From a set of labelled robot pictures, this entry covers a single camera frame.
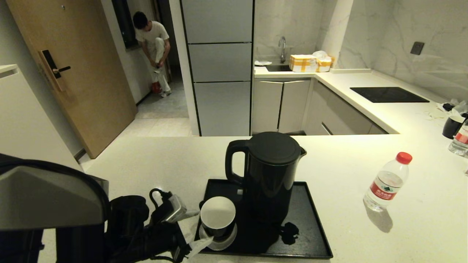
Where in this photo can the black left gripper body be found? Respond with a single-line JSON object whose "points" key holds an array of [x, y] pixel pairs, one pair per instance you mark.
{"points": [[166, 243]]}

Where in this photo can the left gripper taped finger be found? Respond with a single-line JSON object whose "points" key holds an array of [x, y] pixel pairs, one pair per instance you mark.
{"points": [[190, 214], [199, 248]]}

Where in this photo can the black cup white inside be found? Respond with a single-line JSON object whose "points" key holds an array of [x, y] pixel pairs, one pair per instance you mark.
{"points": [[218, 213], [452, 127]]}

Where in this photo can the clear plastic water bottle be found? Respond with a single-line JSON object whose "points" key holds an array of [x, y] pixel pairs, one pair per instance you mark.
{"points": [[460, 140], [385, 186]]}

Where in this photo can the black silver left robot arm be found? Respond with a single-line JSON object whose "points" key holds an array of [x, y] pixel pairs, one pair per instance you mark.
{"points": [[47, 197]]}

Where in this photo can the black electric kettle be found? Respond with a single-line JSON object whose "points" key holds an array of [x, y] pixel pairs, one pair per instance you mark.
{"points": [[270, 171]]}

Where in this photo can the white saucer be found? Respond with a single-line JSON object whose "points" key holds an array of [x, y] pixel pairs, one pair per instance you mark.
{"points": [[225, 243]]}

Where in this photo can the black rectangular tray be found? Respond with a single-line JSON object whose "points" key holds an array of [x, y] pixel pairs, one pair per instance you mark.
{"points": [[307, 219]]}

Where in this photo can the red and white bag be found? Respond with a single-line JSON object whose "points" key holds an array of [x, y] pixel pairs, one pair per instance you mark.
{"points": [[156, 87]]}

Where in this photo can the beige cabinet door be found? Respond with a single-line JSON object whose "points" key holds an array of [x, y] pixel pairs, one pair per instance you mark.
{"points": [[294, 105], [266, 107]]}

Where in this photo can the tall grey fridge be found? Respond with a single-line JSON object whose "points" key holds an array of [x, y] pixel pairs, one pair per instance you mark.
{"points": [[219, 73]]}

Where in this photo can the white cloth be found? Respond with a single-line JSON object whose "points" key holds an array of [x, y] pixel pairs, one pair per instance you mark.
{"points": [[262, 63]]}

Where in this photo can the kitchen sink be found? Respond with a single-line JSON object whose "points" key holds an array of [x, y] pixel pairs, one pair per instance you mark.
{"points": [[278, 67]]}

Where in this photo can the brown wooden door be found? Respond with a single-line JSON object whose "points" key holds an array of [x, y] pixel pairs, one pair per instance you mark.
{"points": [[80, 73]]}

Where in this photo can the beige drawer cabinet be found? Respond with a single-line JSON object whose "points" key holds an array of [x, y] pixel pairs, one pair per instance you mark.
{"points": [[340, 114]]}

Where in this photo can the person in white clothes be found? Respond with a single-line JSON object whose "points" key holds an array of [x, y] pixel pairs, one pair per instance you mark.
{"points": [[153, 36]]}

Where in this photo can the cardboard box yellow tape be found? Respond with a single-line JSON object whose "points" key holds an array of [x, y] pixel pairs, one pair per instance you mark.
{"points": [[302, 63]]}

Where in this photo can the white side cabinet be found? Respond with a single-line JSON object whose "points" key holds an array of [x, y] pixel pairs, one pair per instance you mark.
{"points": [[22, 120]]}

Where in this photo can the chrome faucet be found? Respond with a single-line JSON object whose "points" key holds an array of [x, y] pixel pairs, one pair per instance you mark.
{"points": [[282, 46]]}

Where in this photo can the dark window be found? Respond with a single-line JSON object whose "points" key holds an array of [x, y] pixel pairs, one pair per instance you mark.
{"points": [[122, 25]]}

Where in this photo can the small box yellow tape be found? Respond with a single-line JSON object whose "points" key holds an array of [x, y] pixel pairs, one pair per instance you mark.
{"points": [[324, 65]]}

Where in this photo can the white plastic bag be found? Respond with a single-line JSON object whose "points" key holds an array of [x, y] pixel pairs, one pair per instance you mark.
{"points": [[321, 54]]}

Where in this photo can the black induction cooktop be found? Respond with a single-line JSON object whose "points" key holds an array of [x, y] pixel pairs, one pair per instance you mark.
{"points": [[387, 94]]}

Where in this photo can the crumpled plastic wrappers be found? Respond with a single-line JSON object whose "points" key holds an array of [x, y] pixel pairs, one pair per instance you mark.
{"points": [[453, 107]]}

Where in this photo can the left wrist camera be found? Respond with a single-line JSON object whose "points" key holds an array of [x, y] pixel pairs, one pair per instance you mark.
{"points": [[172, 210]]}

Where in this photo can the grey wall socket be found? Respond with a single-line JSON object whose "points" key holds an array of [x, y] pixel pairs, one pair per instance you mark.
{"points": [[417, 48]]}

